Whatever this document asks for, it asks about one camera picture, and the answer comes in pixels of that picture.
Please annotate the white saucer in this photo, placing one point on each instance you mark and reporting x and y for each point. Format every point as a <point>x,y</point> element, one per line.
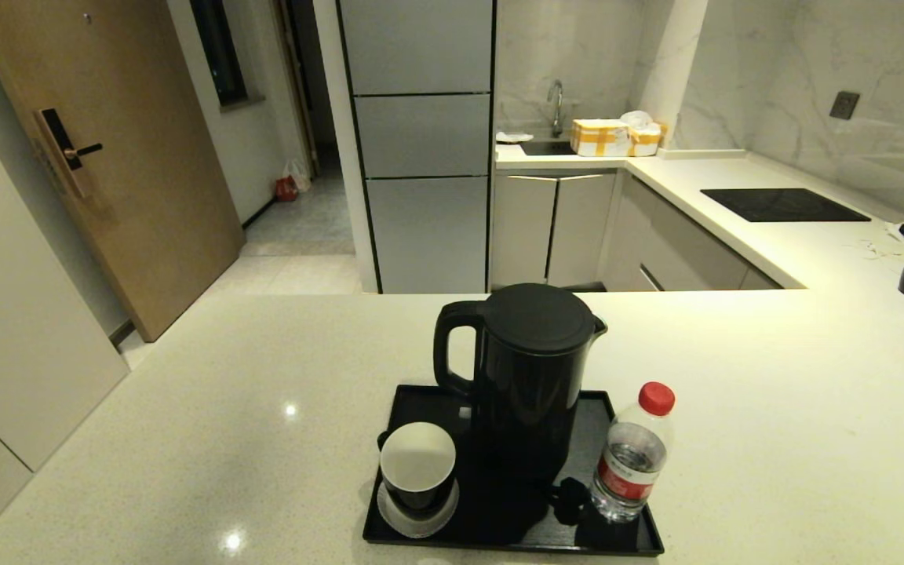
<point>413,524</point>

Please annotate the white plastic bag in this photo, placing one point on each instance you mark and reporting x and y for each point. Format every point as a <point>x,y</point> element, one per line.
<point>639,118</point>

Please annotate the black induction cooktop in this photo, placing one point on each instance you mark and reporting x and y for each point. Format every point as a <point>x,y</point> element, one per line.
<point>781,204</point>

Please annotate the grey wall socket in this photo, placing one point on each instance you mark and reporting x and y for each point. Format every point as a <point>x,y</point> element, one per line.
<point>844,105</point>

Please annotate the small box yellow tape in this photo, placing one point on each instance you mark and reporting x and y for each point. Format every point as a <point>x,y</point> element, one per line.
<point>647,141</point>

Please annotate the kitchen sink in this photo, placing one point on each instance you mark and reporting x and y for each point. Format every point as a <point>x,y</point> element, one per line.
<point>546,147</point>

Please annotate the beige cabinet door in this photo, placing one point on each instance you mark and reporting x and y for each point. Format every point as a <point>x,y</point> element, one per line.
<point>521,231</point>
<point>581,227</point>

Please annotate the black rectangular tray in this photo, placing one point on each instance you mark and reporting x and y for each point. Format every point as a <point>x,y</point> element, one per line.
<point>609,439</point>

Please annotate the clear plastic water bottle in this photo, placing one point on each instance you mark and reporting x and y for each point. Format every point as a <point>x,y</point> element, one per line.
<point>628,463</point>

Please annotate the dark window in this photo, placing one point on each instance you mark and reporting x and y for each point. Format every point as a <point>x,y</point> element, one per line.
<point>220,51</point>

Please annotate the beige drawer cabinet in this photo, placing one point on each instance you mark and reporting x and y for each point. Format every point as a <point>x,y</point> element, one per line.
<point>679,247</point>

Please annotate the white cloth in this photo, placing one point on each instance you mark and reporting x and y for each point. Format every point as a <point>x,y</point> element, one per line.
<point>513,136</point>

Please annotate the chrome faucet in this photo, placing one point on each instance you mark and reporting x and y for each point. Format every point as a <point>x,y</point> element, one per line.
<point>556,102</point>

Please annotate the white side cabinet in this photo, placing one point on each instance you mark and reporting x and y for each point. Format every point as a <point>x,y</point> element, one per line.
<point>12,314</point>

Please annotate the tall grey fridge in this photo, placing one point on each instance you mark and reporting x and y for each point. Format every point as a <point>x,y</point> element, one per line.
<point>421,157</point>

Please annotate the black electric kettle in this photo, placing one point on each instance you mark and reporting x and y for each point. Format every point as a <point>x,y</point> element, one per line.
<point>530,369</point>

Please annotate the brown wooden door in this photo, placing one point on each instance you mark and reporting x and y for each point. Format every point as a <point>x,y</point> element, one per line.
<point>122,157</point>

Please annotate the cardboard box yellow tape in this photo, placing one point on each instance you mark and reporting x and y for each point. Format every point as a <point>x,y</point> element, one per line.
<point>598,137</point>

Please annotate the red and white bag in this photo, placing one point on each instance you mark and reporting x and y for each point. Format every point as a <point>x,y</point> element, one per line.
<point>287,187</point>

